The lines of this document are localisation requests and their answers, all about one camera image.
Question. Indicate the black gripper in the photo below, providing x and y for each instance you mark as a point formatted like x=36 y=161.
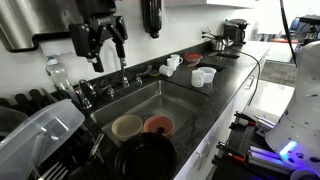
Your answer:
x=103 y=28

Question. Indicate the large clear plastic container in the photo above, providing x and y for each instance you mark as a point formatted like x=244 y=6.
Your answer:
x=40 y=133

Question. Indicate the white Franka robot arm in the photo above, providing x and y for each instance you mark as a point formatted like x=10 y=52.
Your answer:
x=300 y=100

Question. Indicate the stainless steel sink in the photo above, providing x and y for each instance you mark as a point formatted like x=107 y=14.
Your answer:
x=160 y=100

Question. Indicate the beige bowl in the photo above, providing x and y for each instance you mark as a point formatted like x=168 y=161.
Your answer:
x=126 y=128

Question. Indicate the salmon pink bowl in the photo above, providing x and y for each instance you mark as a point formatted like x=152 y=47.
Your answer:
x=160 y=125

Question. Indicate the black dish rack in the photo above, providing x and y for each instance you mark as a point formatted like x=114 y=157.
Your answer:
x=76 y=156

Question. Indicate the tall chrome faucet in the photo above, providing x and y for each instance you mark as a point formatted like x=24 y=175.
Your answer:
x=124 y=80

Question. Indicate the clear plastic water bottle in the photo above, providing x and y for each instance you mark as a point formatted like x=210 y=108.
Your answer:
x=59 y=75

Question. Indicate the small chrome tap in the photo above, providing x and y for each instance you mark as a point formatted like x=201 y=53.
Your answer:
x=85 y=101

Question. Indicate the steel paper towel dispenser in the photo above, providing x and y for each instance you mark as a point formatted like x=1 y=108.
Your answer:
x=33 y=23

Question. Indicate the white ceramic mug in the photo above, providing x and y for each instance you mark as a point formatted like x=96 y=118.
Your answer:
x=176 y=59
x=172 y=63
x=166 y=70
x=197 y=79

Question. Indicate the red lidded container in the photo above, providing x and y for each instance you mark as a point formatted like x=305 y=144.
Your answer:
x=193 y=57

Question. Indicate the silver metal utensil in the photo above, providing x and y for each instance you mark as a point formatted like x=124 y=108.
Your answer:
x=96 y=143

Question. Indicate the translucent plastic cup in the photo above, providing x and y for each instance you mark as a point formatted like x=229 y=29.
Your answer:
x=208 y=75

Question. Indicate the stainless steel kettle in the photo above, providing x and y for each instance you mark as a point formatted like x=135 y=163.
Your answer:
x=220 y=45

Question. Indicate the white upper cabinet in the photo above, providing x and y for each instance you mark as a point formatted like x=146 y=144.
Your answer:
x=216 y=2

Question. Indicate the small clear plastic container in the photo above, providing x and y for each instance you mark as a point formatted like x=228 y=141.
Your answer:
x=11 y=120

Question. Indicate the black coffee maker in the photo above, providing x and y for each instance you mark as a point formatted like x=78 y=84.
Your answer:
x=235 y=31

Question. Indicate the silver fork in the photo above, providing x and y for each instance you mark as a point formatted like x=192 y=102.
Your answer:
x=55 y=171

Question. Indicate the black orange bar clamp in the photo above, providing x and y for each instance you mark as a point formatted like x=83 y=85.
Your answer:
x=243 y=120
x=231 y=152

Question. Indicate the black mounting board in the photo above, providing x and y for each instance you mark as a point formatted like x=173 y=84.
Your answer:
x=240 y=140

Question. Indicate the aluminium extrusion bar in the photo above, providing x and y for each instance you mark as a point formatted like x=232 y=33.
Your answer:
x=266 y=122
x=270 y=160

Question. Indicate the dark background equipment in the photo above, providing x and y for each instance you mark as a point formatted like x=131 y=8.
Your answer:
x=306 y=28

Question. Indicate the black wall soap dispenser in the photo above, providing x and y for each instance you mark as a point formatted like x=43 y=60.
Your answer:
x=152 y=16

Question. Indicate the white wall outlet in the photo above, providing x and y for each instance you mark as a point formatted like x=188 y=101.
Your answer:
x=206 y=32

